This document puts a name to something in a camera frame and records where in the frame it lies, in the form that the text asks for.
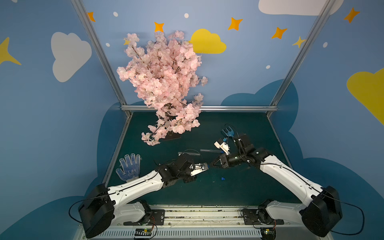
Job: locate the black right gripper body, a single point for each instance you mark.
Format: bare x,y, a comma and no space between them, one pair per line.
224,160

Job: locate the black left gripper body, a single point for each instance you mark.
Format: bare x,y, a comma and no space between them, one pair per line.
190,169

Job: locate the clear test tube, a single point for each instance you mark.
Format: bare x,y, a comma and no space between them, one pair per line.
211,151
188,153

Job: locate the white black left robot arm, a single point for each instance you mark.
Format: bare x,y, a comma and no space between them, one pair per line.
107,206

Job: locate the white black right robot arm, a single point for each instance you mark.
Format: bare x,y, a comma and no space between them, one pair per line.
319,209

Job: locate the blue toy garden fork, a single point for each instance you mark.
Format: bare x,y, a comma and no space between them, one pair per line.
228,132

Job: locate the blue dotted work glove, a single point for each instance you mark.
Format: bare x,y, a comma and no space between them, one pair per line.
129,169

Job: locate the left controller board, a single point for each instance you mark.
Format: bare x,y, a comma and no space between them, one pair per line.
143,233

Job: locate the controller board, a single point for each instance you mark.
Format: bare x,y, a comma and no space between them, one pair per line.
268,234
143,233

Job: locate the right controller board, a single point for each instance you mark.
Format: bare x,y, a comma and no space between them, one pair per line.
268,234

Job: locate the pink cherry blossom tree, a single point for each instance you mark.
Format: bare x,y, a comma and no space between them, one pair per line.
162,74

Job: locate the dark tree base plate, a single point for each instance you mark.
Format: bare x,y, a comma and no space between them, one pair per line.
171,136

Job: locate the aluminium front rail base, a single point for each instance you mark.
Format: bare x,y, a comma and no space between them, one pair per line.
206,223

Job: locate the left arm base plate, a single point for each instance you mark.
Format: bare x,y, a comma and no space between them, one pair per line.
156,217

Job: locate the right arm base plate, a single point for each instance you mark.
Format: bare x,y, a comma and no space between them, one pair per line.
250,216

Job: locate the aluminium frame post right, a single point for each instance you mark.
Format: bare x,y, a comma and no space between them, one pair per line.
304,50

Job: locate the aluminium frame post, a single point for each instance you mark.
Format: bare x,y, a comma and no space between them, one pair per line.
88,26
304,50

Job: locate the aluminium frame post left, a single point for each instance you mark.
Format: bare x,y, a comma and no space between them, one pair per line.
88,26

